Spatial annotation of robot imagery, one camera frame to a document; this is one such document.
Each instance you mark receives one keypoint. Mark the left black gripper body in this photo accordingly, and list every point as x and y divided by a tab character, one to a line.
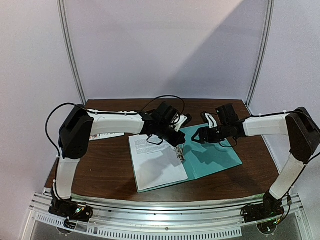
163	134

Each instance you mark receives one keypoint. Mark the teal file folder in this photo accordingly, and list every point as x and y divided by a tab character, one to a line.
202	160

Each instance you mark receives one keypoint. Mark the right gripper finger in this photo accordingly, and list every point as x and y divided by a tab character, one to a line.
199	140
201	133

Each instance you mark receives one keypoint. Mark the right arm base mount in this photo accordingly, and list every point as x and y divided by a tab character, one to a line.
270	210

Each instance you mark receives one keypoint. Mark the aluminium mounting rail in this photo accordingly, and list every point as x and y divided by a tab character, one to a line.
137	220

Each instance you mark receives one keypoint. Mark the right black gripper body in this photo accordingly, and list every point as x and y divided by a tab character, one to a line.
205	134

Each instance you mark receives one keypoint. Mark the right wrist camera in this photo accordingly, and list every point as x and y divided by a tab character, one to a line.
209	119

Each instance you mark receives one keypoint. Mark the right aluminium wall post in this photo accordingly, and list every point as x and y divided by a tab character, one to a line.
262	51

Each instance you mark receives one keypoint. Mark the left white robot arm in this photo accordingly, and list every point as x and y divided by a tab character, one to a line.
74	135

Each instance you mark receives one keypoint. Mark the left aluminium wall post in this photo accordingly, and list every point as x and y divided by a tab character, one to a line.
61	5

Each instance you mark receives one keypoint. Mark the white printed paper sheet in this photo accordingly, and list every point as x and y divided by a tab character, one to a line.
156	164

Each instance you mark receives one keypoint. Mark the aluminium wall post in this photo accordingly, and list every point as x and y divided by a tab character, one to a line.
61	5
262	51

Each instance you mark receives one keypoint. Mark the colourful printed leaflet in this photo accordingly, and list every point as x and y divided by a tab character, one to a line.
102	136

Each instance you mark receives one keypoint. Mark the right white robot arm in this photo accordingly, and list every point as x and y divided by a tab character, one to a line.
297	125

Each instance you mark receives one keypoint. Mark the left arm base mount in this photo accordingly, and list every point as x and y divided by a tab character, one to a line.
70	210

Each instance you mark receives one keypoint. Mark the chrome folder clip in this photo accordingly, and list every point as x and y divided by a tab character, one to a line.
180	153

